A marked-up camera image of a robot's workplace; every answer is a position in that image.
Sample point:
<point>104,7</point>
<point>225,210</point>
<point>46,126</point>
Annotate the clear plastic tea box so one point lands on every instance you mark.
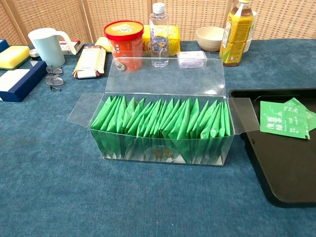
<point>123,148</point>

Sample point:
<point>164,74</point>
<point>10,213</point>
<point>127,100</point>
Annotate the yellow packaged box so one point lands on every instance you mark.
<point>174,39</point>

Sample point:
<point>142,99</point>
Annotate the white and red box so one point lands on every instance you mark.
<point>79,44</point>

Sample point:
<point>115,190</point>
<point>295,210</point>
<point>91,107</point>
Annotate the yellow juice bottle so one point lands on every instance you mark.
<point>235,37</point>

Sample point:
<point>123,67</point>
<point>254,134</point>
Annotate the navy box with white top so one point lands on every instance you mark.
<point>14,79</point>

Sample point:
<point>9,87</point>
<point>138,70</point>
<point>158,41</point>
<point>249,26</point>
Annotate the small blue box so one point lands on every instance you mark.
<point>3,45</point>

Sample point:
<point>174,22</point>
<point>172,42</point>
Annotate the small clear plastic case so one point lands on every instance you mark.
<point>191,55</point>

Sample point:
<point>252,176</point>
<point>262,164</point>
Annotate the red instant noodle cup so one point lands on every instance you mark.
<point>126,39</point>

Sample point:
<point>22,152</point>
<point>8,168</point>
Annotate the clear water bottle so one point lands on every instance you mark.
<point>159,29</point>

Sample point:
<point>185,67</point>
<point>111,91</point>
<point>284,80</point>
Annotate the cream and brown packet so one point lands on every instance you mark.
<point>89,61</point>

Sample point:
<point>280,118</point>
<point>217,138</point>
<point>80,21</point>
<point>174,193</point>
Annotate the pale yellow soft pack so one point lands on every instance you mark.
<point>102,43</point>

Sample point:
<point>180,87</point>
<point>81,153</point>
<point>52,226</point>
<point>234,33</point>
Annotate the beige bowl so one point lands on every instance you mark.
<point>209,39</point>

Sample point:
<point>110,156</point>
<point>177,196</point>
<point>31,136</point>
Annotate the folded eyeglasses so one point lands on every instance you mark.
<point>54,80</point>

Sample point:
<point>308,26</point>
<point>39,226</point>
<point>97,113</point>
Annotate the woven rattan screen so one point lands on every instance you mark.
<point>197,12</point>

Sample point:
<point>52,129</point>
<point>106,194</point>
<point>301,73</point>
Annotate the teal tablecloth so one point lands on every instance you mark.
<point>74,197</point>

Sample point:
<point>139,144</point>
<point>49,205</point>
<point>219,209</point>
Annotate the pale blue kettle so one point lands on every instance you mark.
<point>48,47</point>

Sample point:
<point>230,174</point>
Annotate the black plastic tray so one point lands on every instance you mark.
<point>284,168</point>

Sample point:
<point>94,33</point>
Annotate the small metal tin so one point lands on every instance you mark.
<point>33,52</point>

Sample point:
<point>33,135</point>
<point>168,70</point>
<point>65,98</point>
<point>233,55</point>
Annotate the yellow sponge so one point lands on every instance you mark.
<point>13,55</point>

